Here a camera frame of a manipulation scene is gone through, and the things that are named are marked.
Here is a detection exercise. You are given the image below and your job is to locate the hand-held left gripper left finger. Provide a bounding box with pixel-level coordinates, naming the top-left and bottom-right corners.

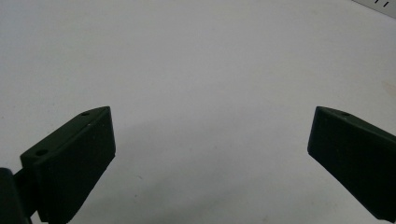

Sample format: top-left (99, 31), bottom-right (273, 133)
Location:
top-left (13, 105), bottom-right (117, 224)

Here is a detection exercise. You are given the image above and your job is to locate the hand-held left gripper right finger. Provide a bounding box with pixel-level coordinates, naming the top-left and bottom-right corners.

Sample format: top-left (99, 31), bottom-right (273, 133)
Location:
top-left (306, 105), bottom-right (396, 224)

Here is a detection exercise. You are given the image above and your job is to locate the grey ruler with black marks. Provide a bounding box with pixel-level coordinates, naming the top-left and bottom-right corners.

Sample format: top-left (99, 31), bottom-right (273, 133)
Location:
top-left (351, 0), bottom-right (396, 19)

